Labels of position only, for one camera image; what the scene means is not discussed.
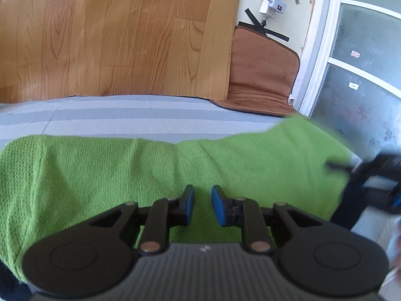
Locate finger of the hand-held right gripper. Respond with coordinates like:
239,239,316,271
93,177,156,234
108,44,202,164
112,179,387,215
327,161,361,174

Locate dark navy garment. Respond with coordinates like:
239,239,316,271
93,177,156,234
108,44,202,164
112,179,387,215
0,176,370,301

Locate black tape strips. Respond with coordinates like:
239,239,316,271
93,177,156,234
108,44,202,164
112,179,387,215
245,8,290,43

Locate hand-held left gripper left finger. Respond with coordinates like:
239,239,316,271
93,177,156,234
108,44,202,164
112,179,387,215
88,184,195,254

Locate frosted window glass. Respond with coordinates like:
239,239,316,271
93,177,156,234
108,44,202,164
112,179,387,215
310,0,401,164

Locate wood pattern wall sheet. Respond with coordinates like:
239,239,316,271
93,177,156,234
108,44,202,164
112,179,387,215
0,0,243,104

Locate green knit sweater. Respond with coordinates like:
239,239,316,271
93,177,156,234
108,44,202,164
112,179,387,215
0,114,353,284

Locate white window frame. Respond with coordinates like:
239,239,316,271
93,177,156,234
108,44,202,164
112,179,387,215
297,0,401,116

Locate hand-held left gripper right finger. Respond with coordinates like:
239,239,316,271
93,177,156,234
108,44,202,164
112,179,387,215
211,184,325,254

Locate brown perforated mat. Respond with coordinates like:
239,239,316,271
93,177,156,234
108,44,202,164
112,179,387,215
210,25,301,118

